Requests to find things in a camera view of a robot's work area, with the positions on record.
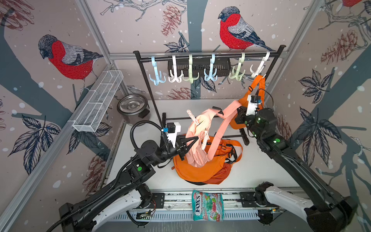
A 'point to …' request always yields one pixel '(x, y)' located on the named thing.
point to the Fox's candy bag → (207, 206)
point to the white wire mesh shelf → (90, 116)
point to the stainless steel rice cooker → (134, 107)
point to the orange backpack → (218, 169)
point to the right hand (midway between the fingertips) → (237, 103)
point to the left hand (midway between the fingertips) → (198, 137)
